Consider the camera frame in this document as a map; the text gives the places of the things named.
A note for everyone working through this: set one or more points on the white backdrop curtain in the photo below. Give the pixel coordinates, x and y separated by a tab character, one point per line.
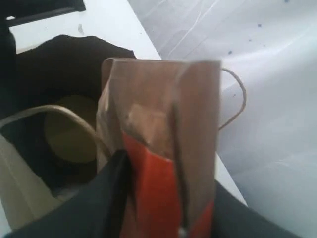
270	150

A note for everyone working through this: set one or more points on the brown orange snack pouch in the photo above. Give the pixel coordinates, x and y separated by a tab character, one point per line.
165	115

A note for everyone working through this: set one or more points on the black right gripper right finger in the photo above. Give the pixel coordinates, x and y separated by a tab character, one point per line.
233	219

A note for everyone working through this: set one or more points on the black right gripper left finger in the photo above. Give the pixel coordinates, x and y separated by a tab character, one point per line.
96	211

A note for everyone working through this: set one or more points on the clear jar gold lid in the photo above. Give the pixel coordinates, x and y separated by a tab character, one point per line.
67	139

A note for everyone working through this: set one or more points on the brown paper bag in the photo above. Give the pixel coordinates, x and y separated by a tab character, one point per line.
95	143

